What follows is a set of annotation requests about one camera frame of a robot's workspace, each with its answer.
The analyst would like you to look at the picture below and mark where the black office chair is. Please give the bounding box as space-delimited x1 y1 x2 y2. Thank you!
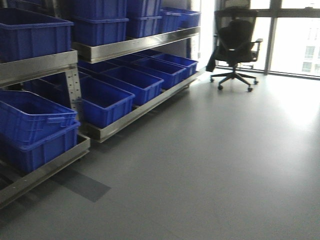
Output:
205 7 263 92

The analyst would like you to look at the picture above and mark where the steel shelving rack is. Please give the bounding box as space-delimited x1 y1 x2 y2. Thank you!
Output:
0 50 91 209
72 26 204 143

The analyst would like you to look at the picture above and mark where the blue stacked crate upper back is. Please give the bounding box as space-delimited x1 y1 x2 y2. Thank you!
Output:
126 0 162 39

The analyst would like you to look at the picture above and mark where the blue crate under tilted crate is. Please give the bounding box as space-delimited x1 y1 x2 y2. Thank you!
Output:
0 120 81 173

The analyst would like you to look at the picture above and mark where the steel shelving rack right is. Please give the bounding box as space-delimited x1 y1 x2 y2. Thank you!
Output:
72 26 204 143

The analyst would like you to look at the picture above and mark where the blue stacked crate upper middle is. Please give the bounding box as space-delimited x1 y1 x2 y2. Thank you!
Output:
70 0 129 47

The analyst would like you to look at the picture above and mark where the blue crate top left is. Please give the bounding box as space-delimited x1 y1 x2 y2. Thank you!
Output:
0 8 74 62

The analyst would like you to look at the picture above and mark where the blue crate upper far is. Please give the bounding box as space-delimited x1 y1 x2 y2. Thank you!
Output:
159 7 201 33

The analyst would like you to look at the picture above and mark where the blue tilted crate lower left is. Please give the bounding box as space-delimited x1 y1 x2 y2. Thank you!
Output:
0 90 77 146

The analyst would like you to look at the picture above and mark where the steel shelving rack left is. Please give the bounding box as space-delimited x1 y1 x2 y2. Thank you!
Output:
0 50 91 209

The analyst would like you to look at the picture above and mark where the blue crate lower front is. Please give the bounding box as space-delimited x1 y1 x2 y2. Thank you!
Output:
80 77 136 129

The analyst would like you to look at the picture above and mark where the blue stacked crate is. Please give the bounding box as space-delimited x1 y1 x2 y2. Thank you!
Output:
70 0 129 47
126 0 162 39

